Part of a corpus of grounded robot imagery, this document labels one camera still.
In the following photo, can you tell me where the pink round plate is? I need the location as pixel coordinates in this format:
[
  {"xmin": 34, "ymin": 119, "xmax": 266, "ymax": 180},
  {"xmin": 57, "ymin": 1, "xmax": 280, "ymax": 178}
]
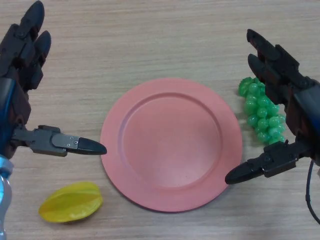
[{"xmin": 100, "ymin": 77, "xmax": 243, "ymax": 213}]

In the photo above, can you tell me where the green grape bunch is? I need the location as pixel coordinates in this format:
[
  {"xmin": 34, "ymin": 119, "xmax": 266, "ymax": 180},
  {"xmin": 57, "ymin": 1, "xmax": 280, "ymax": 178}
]
[{"xmin": 236, "ymin": 76, "xmax": 286, "ymax": 145}]

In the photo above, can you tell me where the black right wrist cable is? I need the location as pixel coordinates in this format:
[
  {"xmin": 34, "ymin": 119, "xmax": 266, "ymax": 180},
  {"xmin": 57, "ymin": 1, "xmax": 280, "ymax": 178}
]
[{"xmin": 304, "ymin": 161, "xmax": 320, "ymax": 225}]

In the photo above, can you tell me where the yellow starfruit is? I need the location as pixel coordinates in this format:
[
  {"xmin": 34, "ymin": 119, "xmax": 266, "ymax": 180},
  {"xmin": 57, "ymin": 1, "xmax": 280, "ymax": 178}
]
[{"xmin": 37, "ymin": 181, "xmax": 104, "ymax": 224}]

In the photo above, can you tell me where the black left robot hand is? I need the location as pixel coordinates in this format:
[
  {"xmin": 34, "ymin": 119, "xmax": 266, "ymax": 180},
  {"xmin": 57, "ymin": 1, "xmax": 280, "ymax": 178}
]
[{"xmin": 0, "ymin": 0, "xmax": 108, "ymax": 161}]

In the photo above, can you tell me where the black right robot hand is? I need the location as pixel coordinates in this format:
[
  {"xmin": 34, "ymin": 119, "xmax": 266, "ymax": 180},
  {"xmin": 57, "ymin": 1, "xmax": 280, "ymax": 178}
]
[{"xmin": 224, "ymin": 28, "xmax": 320, "ymax": 186}]

